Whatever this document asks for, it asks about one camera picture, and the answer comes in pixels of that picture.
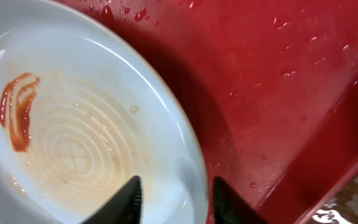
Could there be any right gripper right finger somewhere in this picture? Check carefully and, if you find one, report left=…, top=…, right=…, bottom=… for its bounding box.
left=213, top=177, right=267, bottom=224

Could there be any red plastic tray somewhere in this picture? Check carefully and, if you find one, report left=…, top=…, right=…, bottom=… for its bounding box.
left=65, top=0, right=358, bottom=223

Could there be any white plate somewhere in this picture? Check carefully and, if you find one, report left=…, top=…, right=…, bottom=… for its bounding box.
left=0, top=1, right=209, bottom=223

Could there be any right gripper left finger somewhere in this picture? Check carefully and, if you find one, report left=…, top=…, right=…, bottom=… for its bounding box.
left=82, top=175, right=143, bottom=224

